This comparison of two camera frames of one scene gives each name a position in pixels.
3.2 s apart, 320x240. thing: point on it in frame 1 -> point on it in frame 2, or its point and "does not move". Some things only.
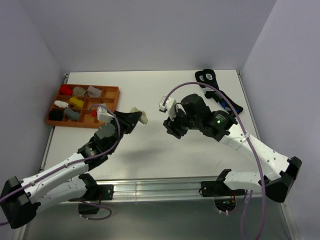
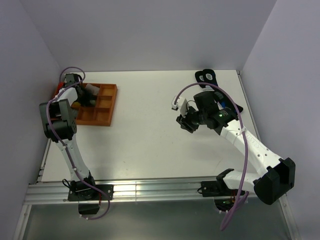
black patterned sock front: [210, 79] does not move
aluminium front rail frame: [129, 189] does not move
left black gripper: [128, 120] -> [88, 97]
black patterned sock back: [200, 78] does not move
